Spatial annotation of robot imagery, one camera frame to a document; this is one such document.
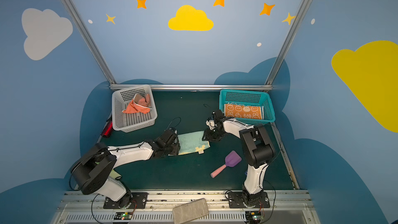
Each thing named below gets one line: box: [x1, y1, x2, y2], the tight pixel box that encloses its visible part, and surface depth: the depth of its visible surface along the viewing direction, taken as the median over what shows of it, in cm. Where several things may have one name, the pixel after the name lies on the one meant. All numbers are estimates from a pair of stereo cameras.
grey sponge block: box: [172, 198, 210, 224], surface depth 70 cm
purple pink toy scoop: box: [210, 150, 243, 179], surface depth 88 cm
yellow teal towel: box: [177, 130, 211, 156], surface depth 94 cm
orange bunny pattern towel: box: [223, 102, 264, 120], surface depth 109 cm
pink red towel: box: [122, 93, 152, 115], surface depth 107 cm
